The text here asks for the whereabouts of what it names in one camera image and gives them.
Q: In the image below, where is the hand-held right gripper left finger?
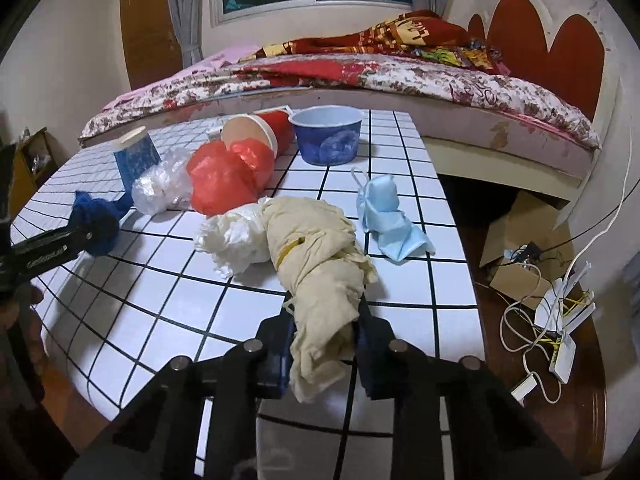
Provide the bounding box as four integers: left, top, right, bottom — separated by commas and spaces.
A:
65, 310, 301, 480

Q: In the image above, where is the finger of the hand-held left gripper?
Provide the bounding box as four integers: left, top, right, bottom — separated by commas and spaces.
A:
62, 217, 101, 261

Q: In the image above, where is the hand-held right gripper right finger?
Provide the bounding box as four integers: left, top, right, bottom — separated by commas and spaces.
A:
352, 295, 586, 480

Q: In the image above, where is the dark blue cloth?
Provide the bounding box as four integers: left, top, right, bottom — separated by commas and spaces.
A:
74, 191, 135, 256

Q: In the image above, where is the beige cloth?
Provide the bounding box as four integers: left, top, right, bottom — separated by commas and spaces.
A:
262, 196, 378, 405

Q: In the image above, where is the blue patterned paper cup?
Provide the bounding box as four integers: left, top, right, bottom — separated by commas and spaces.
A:
111, 127, 163, 196

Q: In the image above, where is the clear plastic bag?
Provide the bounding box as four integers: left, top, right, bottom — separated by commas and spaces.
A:
131, 149, 196, 216

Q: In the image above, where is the white plastic bag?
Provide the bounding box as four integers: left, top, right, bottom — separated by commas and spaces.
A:
195, 202, 273, 281

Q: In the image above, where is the blue face mask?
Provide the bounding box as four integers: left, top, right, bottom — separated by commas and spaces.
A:
350, 167, 436, 263

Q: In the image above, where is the red plastic bag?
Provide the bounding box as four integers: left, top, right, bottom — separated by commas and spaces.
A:
186, 139, 277, 217

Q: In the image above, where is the person's left hand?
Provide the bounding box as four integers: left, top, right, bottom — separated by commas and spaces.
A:
0, 280, 48, 361

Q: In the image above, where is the wooden shelf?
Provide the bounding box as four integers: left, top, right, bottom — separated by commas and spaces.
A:
10, 127, 56, 216

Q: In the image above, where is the white plug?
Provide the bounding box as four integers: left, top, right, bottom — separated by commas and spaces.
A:
510, 375, 538, 402

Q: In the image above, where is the white router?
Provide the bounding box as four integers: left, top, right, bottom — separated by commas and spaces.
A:
535, 260, 596, 386

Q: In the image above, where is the pink bed sheet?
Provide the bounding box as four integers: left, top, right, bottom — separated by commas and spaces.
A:
102, 45, 261, 111

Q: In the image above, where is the cardboard box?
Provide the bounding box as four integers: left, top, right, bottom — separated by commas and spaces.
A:
480, 192, 573, 311

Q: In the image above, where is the wooden door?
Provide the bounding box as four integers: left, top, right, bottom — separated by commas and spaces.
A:
120, 0, 183, 91

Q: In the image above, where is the blue plastic bowl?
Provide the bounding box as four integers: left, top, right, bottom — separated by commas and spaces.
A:
289, 106, 365, 167

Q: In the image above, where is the red paper cup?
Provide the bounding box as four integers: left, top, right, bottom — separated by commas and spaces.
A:
221, 109, 297, 161

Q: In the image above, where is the floral quilt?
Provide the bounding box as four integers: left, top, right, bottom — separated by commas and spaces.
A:
80, 52, 601, 151

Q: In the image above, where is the red printed blanket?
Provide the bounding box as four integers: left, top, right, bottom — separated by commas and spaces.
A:
250, 10, 511, 78

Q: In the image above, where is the red scalloped headboard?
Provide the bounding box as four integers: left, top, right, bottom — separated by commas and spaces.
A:
467, 0, 608, 121

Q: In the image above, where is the white cable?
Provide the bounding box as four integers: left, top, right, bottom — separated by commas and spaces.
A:
562, 125, 633, 291

